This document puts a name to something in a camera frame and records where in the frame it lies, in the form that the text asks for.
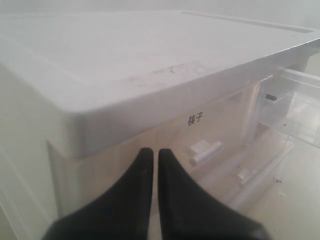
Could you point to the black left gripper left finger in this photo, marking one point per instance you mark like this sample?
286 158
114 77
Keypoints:
121 213

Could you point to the middle wide clear drawer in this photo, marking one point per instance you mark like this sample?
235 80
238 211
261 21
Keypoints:
240 180

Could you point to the white translucent drawer cabinet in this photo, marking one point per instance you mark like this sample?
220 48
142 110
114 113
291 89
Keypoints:
73 85

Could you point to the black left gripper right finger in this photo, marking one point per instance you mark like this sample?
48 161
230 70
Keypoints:
187 212

